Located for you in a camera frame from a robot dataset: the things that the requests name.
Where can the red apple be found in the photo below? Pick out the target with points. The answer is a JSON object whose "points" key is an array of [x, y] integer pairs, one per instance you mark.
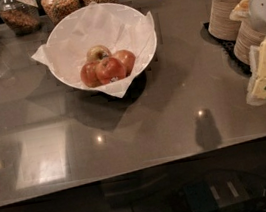
{"points": [[110, 70], [127, 58], [88, 74]]}

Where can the white bowl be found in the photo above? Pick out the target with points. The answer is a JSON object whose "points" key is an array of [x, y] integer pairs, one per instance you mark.
{"points": [[63, 55]]}

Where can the yellow-green back apple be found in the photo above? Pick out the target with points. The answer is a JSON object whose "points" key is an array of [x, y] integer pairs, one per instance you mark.
{"points": [[97, 53]]}

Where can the front stack of paper bowls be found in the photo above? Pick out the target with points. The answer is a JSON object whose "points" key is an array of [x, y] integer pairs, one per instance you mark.
{"points": [[247, 37]]}

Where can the stack of paper bowls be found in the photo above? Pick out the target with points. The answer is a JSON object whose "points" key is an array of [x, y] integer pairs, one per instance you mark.
{"points": [[247, 37], [228, 7]]}

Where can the back stack of paper bowls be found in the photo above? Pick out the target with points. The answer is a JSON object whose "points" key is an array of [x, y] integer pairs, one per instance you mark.
{"points": [[228, 7]]}

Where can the black tray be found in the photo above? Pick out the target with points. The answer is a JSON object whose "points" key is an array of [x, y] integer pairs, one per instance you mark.
{"points": [[228, 47]]}

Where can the black box under table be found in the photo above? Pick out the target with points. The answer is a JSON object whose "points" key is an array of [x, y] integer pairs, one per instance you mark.
{"points": [[213, 194]]}

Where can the white paper liner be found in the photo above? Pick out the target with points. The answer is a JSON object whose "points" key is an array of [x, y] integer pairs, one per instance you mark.
{"points": [[92, 27]]}

